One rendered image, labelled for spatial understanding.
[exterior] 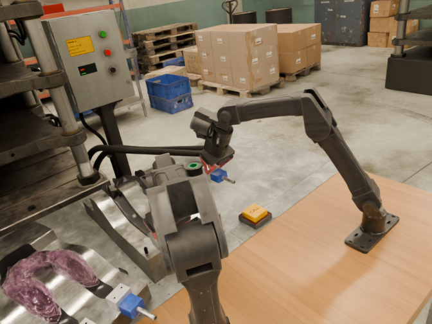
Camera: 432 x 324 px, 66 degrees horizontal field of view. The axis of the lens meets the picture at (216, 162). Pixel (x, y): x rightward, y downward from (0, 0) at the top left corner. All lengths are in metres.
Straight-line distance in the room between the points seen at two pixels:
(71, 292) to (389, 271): 0.81
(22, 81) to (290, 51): 4.44
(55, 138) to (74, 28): 0.47
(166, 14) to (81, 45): 6.66
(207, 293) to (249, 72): 4.33
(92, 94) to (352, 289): 1.31
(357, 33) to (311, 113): 6.90
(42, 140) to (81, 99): 0.26
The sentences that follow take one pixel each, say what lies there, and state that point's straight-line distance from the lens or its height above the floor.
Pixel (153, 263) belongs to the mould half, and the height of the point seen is 0.87.
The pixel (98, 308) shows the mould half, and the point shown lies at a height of 0.86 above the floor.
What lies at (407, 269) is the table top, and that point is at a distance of 1.02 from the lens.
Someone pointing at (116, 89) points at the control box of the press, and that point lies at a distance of 1.70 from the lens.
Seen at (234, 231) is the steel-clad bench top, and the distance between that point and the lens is 1.09.
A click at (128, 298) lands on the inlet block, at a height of 0.87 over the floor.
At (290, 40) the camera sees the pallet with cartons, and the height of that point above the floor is 0.64.
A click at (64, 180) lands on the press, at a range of 1.73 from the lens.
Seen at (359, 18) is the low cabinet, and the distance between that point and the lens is 7.70.
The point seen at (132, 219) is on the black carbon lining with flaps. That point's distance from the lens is 1.11.
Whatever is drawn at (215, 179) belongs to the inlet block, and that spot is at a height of 0.93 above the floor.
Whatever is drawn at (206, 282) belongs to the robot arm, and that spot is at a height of 1.11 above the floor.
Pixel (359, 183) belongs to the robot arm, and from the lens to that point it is 0.98.
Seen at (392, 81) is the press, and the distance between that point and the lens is 4.97.
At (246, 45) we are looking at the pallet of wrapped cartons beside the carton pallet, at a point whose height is 0.74.
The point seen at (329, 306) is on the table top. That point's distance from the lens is 0.90.
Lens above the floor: 1.50
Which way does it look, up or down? 28 degrees down
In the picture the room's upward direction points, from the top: 9 degrees counter-clockwise
